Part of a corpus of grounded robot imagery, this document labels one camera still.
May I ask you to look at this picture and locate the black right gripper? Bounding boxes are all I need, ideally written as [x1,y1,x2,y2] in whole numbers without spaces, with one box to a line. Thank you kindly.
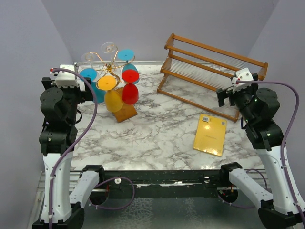
[217,83,258,124]

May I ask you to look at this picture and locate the blue plastic goblet front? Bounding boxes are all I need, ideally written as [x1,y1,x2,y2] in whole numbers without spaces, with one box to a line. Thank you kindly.
[80,68,105,104]

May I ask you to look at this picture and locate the blue plastic goblet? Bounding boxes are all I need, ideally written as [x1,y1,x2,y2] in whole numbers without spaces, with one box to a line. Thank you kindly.
[118,49,140,84]
[80,68,105,104]

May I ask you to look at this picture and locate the yellow plastic goblet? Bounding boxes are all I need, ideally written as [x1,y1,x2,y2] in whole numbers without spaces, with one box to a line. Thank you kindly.
[96,75,123,113]

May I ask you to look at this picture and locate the smooth clear wine glass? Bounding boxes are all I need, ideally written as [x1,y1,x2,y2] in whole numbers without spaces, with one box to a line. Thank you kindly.
[81,52,99,68]

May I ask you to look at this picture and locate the red plastic goblet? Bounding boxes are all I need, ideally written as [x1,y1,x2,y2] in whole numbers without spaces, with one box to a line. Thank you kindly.
[122,69,139,105]

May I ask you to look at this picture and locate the ribbed clear wine glass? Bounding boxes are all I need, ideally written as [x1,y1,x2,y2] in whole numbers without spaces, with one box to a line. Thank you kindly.
[101,42,119,62]

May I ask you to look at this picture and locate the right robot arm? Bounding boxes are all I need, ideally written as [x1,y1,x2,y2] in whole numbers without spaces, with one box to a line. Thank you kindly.
[216,68,305,229]

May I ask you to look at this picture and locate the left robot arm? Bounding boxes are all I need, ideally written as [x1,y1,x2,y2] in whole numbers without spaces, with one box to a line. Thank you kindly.
[32,77,105,229]

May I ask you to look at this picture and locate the wooden shelf rack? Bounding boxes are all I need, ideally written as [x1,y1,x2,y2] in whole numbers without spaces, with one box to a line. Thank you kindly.
[157,33,268,122]

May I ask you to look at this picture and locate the wine glass rack wooden base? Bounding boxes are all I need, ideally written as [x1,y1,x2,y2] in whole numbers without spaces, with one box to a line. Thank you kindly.
[114,87,138,123]

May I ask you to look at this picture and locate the yellow book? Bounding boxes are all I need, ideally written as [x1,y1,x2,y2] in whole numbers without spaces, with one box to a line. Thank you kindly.
[193,114,227,157]

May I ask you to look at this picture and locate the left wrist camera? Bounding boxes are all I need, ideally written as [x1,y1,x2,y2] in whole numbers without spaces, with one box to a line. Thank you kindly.
[50,68,79,88]

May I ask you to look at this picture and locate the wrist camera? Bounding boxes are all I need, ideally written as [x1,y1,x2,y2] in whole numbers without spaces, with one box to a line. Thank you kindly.
[231,68,253,93]
[50,68,79,88]

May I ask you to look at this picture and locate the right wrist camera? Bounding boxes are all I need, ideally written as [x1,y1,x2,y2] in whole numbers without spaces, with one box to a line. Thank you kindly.
[231,68,253,93]

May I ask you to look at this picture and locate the gold wire glass rack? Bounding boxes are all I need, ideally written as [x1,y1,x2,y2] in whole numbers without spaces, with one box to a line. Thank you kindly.
[97,53,135,83]

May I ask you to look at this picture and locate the aluminium table frame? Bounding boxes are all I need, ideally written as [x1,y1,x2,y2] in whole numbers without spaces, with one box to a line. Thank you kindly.
[26,62,301,229]

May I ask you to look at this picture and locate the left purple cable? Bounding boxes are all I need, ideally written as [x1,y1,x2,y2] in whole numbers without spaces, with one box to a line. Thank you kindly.
[48,68,135,229]

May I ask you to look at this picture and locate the purple cable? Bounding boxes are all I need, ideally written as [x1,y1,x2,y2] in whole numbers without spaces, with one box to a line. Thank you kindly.
[219,80,305,225]
[48,68,135,229]

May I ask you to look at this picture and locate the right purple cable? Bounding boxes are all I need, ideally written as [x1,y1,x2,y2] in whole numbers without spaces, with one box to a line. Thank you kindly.
[219,80,305,225]

